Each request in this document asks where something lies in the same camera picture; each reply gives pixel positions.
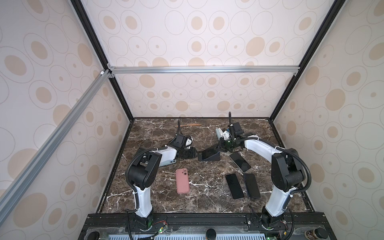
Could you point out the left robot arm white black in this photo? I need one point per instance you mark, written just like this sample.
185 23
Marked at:
142 171

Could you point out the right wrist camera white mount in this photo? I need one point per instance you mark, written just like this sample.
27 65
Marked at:
226 135

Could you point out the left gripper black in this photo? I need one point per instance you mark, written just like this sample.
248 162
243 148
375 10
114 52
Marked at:
192 154

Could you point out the black phone tilted far right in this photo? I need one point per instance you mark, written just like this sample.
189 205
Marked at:
240 162

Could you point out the diagonal aluminium rail left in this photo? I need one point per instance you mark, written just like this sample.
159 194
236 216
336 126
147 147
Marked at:
30 172

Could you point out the black round button right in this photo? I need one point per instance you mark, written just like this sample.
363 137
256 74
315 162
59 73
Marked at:
316 234

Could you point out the pink phone case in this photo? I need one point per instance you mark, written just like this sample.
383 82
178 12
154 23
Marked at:
182 181

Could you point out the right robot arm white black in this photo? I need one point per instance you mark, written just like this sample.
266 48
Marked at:
289 173

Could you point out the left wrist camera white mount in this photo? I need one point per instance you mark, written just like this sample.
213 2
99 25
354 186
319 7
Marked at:
188 141

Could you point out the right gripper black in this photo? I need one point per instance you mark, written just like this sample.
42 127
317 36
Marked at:
221 145

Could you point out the small white blue box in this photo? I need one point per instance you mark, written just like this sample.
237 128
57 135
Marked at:
219 133

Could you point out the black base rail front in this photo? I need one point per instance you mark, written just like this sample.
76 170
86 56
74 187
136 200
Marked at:
238 226

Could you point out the light blue phone case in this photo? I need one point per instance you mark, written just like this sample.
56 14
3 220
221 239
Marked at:
167 162

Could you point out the horizontal aluminium rail back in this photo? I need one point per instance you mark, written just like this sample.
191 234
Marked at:
202 70

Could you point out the black knob front centre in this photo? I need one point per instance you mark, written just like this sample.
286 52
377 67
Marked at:
211 234

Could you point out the black phone middle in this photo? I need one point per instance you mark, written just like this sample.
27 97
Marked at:
234 186

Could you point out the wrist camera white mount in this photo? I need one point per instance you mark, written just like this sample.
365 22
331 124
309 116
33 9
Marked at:
188 141
226 135

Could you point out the brown wooden stick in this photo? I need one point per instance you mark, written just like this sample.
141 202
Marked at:
191 125

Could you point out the black phone case horizontal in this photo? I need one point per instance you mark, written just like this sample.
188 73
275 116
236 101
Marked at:
209 155

